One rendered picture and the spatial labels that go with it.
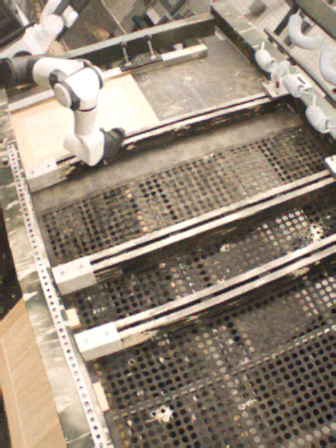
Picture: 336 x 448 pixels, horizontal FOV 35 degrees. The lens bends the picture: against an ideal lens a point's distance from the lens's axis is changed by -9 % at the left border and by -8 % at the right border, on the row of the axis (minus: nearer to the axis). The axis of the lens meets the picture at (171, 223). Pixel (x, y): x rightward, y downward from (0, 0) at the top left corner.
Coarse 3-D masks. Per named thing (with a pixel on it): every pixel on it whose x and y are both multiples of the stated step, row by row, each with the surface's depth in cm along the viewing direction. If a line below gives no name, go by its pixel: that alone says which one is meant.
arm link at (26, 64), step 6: (18, 60) 157; (24, 60) 158; (30, 60) 157; (36, 60) 155; (18, 66) 156; (24, 66) 157; (30, 66) 155; (24, 72) 157; (30, 72) 155; (24, 78) 158; (30, 78) 157; (18, 84) 159; (24, 84) 161; (36, 84) 157
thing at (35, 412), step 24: (24, 312) 207; (0, 336) 215; (24, 336) 204; (0, 360) 210; (24, 360) 200; (24, 384) 196; (48, 384) 187; (24, 408) 193; (48, 408) 184; (24, 432) 189; (48, 432) 180; (120, 432) 158
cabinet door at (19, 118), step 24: (120, 96) 228; (24, 120) 224; (48, 120) 222; (72, 120) 221; (96, 120) 219; (120, 120) 218; (144, 120) 216; (24, 144) 214; (48, 144) 213; (24, 168) 206
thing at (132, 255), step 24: (264, 192) 182; (288, 192) 184; (312, 192) 183; (216, 216) 178; (240, 216) 177; (264, 216) 182; (144, 240) 174; (168, 240) 173; (192, 240) 176; (72, 264) 170; (96, 264) 169; (120, 264) 171; (144, 264) 176; (72, 288) 171
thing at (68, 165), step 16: (288, 64) 200; (272, 80) 206; (304, 80) 213; (256, 96) 213; (272, 96) 208; (192, 112) 209; (208, 112) 210; (224, 112) 208; (240, 112) 210; (256, 112) 213; (272, 112) 216; (144, 128) 205; (160, 128) 206; (176, 128) 205; (192, 128) 208; (208, 128) 211; (128, 144) 202; (144, 144) 205; (160, 144) 208; (48, 160) 199; (64, 160) 200; (80, 160) 198; (112, 160) 204; (32, 176) 195; (48, 176) 197; (64, 176) 201
